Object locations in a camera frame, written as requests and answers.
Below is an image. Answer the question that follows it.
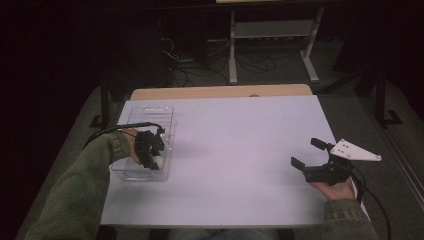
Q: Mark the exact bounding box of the tangle of black floor cables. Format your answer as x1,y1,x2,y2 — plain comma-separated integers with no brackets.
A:
159,35,278,88

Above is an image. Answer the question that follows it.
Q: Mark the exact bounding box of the person's right hand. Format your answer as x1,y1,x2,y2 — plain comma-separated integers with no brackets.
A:
309,177,357,202

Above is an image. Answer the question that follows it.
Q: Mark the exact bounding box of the person's left hand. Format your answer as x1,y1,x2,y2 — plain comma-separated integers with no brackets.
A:
123,127,144,166

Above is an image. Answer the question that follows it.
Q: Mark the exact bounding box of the black metal stand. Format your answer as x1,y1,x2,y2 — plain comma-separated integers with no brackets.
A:
315,65,404,129
88,78,112,130

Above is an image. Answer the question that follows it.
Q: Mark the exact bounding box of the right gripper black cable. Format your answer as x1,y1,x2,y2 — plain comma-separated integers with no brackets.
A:
350,165,393,240

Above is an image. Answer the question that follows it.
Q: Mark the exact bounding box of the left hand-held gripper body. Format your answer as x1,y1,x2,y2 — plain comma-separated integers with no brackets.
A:
134,129,158,162

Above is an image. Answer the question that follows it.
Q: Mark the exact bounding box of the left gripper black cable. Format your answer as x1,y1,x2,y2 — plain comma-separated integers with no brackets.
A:
82,121,166,150

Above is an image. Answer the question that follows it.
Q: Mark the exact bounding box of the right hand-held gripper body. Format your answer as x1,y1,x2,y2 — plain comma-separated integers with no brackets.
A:
303,138,383,187

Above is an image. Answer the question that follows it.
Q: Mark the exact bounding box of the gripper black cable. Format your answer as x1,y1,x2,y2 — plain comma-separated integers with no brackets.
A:
350,165,393,240
82,121,166,150

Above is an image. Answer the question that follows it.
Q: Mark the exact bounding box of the clear plastic container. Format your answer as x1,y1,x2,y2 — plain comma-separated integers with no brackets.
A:
110,105,178,183

